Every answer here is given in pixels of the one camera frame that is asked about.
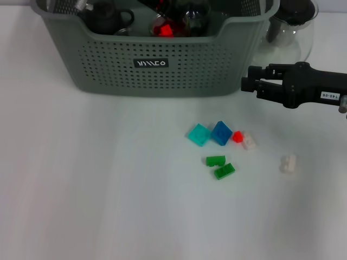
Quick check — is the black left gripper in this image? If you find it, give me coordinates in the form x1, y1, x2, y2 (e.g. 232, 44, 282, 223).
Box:
135, 0, 176, 20

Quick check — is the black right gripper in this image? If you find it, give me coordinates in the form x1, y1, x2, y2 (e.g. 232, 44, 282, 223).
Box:
240, 61, 347, 109

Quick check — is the glass teacup with black base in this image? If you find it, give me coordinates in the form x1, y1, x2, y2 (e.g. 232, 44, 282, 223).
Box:
149, 12, 192, 38
113, 27, 133, 37
184, 0, 211, 36

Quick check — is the bright red sloped block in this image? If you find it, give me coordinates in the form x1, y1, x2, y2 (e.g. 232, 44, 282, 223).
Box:
158, 24, 174, 37

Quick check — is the blue square building block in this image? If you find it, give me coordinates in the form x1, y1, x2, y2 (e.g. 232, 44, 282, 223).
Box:
210, 120, 233, 146

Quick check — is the teal square building block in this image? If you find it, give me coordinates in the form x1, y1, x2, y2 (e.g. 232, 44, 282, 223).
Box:
187, 123, 212, 147

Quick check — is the green building block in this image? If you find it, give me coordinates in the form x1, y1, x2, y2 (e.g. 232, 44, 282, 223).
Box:
214, 162, 236, 180
205, 155, 227, 167

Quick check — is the white building block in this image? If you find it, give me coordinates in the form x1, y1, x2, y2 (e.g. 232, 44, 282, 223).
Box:
279, 154, 298, 174
242, 132, 258, 151

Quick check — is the grey perforated storage bin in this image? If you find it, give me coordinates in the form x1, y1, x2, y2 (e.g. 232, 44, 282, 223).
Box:
29, 0, 280, 98

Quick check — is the glass carafe with black lid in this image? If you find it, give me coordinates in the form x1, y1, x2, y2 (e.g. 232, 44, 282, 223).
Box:
253, 0, 319, 67

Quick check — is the dark clay teapot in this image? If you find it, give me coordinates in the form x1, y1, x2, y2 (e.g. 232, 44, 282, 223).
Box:
85, 2, 136, 35

